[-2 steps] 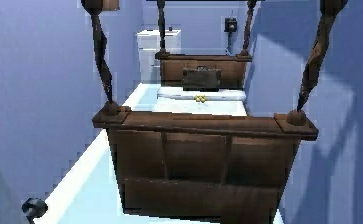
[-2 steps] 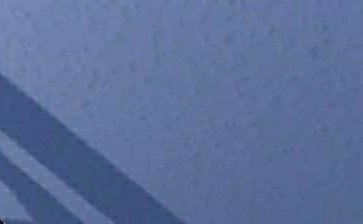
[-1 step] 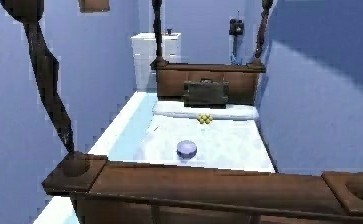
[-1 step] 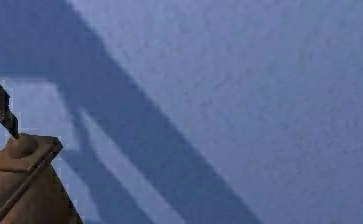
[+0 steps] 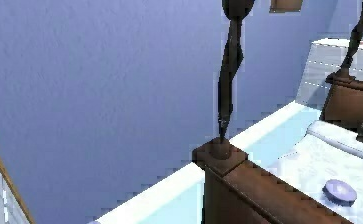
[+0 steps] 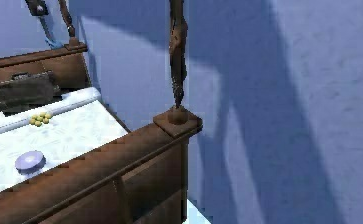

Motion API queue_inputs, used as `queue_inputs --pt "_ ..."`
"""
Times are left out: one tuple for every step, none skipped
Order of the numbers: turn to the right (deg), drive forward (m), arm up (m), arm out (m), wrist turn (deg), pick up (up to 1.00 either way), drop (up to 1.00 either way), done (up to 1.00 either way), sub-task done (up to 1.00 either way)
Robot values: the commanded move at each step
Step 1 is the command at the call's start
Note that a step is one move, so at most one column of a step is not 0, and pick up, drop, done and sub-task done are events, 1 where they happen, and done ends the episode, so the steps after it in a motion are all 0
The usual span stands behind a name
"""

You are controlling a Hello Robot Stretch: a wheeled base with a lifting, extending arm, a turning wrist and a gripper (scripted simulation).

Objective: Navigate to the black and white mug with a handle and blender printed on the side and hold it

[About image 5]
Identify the brown wooden four-poster bed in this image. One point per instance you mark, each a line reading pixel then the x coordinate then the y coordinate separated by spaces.
pixel 275 196

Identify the white chest of drawers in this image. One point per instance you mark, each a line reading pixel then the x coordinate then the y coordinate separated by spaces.
pixel 322 66

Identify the white pillow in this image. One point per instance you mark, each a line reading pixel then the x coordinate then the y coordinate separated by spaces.
pixel 342 137

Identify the small purple round dish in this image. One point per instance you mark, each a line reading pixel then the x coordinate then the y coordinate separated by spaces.
pixel 339 190

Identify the brown framed wall picture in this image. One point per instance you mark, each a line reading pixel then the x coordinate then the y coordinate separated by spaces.
pixel 285 5

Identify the white door with wooden frame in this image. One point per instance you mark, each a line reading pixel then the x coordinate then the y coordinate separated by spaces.
pixel 2 196

